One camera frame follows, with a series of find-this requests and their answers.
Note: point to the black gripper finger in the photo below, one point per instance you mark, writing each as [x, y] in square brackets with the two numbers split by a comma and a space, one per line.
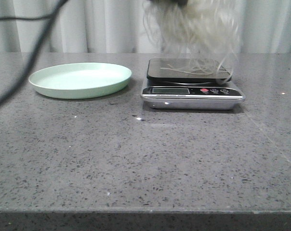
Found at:
[180, 3]

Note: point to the white vermicelli noodle bundle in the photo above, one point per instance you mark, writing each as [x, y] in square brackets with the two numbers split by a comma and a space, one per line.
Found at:
[203, 29]

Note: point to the black silver kitchen scale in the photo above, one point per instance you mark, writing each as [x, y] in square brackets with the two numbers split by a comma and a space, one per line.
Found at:
[190, 84]

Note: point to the white pleated curtain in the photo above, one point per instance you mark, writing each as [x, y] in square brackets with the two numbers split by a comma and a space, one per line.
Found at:
[118, 26]

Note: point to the light green round plate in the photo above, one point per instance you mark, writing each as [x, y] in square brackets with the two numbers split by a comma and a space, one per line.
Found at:
[80, 80]

